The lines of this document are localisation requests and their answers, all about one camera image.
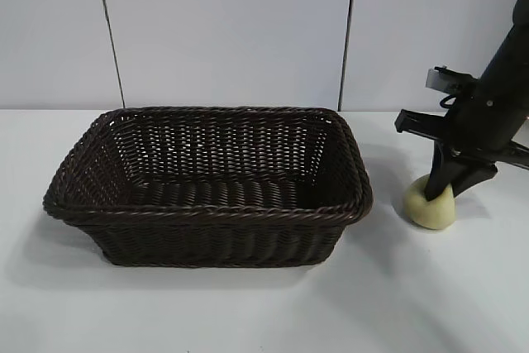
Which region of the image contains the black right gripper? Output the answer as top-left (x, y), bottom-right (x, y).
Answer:
top-left (394, 26), bottom-right (529, 202)

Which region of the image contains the pale yellow egg yolk pastry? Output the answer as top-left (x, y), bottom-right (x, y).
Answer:
top-left (403, 174), bottom-right (455, 231)

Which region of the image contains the dark brown wicker basket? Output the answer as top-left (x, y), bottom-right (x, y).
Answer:
top-left (42, 107), bottom-right (376, 267)

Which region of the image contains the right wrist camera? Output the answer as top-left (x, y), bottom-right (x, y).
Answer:
top-left (425, 65), bottom-right (480, 96)

